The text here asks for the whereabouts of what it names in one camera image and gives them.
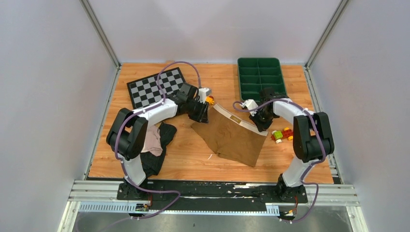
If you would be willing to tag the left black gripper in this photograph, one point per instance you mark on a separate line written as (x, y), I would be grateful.
(202, 116)

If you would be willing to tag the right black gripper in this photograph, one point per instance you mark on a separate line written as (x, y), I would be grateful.
(260, 127)

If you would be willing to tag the brown underwear white waistband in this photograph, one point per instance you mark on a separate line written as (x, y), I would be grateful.
(230, 137)

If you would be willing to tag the black pinstriped underwear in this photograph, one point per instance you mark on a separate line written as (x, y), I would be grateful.
(152, 165)

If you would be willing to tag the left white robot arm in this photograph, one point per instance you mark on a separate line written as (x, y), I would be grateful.
(127, 135)

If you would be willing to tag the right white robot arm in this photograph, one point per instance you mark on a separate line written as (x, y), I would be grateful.
(312, 136)

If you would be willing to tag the pink underwear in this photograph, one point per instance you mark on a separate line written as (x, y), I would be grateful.
(152, 142)

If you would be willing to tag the yellow toy brick car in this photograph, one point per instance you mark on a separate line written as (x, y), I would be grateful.
(210, 100)

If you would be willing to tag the red green toy car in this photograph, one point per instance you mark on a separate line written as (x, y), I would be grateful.
(278, 136)

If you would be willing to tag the green compartment tray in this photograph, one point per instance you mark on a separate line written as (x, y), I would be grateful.
(256, 74)

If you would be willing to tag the black white chessboard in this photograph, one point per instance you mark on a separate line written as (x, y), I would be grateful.
(145, 92)

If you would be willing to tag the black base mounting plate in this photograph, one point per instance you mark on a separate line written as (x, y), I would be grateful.
(266, 193)

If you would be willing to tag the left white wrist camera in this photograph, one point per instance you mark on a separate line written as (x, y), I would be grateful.
(203, 93)

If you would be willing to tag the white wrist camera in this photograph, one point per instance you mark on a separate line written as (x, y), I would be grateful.
(203, 93)
(250, 106)

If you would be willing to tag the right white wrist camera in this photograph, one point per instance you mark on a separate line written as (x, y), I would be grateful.
(250, 106)

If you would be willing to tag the aluminium front rail frame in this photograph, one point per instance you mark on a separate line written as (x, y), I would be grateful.
(115, 196)

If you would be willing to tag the right aluminium corner post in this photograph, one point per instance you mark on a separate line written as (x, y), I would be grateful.
(327, 31)

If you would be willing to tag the aluminium corner post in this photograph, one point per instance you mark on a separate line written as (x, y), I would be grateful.
(327, 31)
(100, 32)

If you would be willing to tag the left aluminium corner post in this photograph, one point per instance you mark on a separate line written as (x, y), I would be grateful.
(100, 32)

